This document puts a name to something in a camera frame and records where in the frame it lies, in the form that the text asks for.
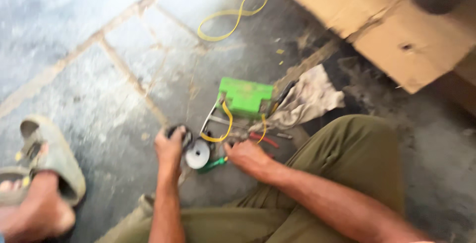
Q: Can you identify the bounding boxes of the grey sandal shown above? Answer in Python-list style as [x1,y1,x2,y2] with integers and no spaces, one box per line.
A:
[0,115,87,207]

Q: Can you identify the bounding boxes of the white round disc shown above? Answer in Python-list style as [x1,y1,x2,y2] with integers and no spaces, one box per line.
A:
[185,139,212,170]

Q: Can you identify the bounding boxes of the yellow strap on metal frame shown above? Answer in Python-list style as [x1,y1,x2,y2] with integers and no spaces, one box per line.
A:
[200,101,268,144]

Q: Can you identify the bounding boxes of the green plastic box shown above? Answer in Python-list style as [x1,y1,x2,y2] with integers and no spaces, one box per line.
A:
[216,77,274,119]

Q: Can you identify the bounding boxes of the red handled pliers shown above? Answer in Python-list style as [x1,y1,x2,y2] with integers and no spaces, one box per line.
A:
[248,132,279,149]

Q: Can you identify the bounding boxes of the person's left hand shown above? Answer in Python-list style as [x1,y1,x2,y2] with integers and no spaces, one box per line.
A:
[154,126,187,174]

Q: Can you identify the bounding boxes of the yellow strap loop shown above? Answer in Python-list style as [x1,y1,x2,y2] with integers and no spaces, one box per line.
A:
[197,0,271,42]

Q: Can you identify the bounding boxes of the black round part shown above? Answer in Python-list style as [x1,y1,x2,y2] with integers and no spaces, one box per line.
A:
[167,124,194,151]

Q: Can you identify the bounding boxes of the cardboard box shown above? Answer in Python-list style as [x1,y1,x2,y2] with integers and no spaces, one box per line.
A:
[271,0,476,95]

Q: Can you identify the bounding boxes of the metal frame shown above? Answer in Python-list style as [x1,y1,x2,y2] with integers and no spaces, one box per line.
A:
[200,102,253,137]

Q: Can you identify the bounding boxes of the person's right hand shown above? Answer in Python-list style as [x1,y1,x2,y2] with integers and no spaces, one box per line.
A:
[223,140,276,178]

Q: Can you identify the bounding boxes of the dirty beige cloth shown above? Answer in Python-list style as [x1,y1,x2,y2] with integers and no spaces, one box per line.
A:
[248,64,346,133]

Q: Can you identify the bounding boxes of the person's olive trousers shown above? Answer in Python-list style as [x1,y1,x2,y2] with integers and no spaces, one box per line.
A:
[95,114,407,243]

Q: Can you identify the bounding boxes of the green handled screwdriver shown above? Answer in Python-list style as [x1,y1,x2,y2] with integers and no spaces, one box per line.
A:
[196,156,228,174]

